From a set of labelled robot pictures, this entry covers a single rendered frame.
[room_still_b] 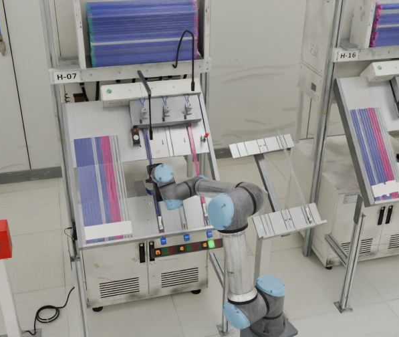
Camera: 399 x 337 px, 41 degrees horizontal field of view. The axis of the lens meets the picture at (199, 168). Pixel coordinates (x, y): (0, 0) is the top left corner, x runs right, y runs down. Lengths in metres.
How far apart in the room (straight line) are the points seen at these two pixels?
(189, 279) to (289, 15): 2.31
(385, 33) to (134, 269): 1.83
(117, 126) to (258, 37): 2.03
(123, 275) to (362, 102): 1.60
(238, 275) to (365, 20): 1.55
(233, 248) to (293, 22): 2.80
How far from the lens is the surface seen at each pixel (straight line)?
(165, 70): 2.62
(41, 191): 4.31
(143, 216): 2.48
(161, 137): 2.61
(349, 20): 3.10
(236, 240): 1.92
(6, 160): 4.41
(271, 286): 2.12
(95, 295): 3.04
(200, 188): 2.20
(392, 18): 3.01
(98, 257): 2.88
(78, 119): 2.63
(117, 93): 2.60
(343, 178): 3.22
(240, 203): 1.88
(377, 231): 3.44
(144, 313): 3.12
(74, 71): 2.57
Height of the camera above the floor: 2.17
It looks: 29 degrees down
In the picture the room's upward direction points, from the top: 1 degrees clockwise
